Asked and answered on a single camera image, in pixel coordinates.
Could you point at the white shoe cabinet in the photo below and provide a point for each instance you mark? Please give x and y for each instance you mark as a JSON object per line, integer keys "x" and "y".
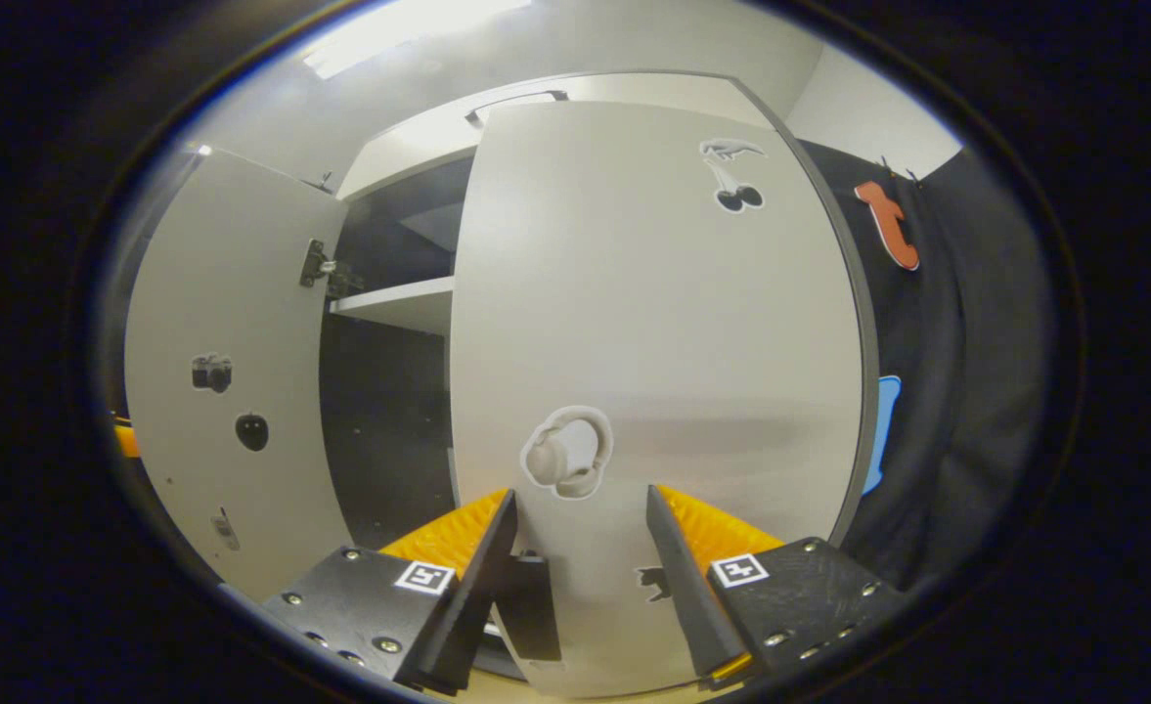
{"x": 389, "y": 440}

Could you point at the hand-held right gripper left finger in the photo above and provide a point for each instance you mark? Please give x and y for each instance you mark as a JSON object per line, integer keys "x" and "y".
{"x": 477, "y": 596}

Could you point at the black backdrop cloth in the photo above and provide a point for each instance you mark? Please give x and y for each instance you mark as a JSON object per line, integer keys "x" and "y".
{"x": 976, "y": 391}

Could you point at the white shoe cabinet door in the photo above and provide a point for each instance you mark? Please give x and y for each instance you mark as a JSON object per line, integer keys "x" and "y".
{"x": 243, "y": 293}
{"x": 634, "y": 323}

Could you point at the metal door hinge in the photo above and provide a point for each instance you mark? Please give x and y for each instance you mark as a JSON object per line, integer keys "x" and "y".
{"x": 326, "y": 269}

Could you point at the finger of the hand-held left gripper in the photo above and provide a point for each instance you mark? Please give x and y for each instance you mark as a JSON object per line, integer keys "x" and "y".
{"x": 126, "y": 438}

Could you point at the white cabinet shelf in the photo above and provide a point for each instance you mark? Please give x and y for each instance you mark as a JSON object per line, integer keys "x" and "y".
{"x": 399, "y": 303}

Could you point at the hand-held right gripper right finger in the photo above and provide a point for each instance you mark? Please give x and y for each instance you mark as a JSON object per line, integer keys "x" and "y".
{"x": 683, "y": 587}

